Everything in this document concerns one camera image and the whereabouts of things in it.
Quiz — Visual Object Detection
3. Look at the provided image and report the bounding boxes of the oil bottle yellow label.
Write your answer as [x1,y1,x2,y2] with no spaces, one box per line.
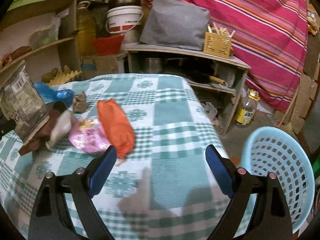
[235,88,260,127]

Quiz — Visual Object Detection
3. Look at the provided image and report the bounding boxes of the yellow egg tray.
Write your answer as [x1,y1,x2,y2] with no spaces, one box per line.
[46,65,82,87]

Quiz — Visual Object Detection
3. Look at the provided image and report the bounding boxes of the grey cushion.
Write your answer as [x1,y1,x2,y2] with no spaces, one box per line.
[140,0,210,51]

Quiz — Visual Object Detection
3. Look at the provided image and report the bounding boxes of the orange plastic bag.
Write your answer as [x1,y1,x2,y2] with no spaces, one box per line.
[97,98,135,159]

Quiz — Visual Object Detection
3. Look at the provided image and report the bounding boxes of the clear plastic wrapper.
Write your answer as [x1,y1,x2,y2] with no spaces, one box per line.
[201,102,220,127]

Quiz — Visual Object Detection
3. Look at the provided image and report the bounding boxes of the blue plastic bag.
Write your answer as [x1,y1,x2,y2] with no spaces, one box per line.
[34,82,75,107]

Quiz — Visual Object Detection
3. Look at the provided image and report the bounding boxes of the wooden side shelf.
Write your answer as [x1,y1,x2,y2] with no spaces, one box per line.
[125,44,251,135]

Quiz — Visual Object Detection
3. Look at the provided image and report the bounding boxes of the green checkered tablecloth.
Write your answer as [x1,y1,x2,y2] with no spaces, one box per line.
[1,74,229,239]

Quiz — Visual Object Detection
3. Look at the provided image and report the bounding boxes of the camouflage snack bag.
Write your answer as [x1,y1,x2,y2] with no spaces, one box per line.
[1,60,50,145]

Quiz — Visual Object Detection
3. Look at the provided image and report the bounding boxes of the white plastic bucket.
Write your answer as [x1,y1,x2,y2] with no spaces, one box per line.
[106,5,144,34]

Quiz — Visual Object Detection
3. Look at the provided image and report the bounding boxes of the light blue laundry basket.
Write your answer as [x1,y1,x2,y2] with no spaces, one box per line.
[240,126,315,233]

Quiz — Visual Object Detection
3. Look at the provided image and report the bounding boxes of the pink striped curtain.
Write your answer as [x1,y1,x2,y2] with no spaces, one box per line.
[139,0,309,113]

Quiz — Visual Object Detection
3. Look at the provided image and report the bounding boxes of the yellow utensil holder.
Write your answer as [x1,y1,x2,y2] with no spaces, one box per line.
[203,23,235,59]

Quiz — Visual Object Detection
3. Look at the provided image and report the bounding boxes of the curved wooden wall shelf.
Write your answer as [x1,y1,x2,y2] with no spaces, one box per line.
[0,36,75,73]

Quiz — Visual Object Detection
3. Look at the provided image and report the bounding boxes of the red plastic bowl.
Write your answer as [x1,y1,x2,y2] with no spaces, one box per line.
[92,35,124,56]

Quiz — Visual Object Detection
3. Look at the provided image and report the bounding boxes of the cardboard box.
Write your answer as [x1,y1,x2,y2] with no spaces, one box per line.
[80,51,127,80]

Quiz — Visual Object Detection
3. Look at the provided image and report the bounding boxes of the crumpled brown paper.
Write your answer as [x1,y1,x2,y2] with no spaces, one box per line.
[72,91,88,114]

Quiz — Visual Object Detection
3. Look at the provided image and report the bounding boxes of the pink plastic wrapper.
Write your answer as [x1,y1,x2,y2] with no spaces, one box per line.
[68,116,111,154]

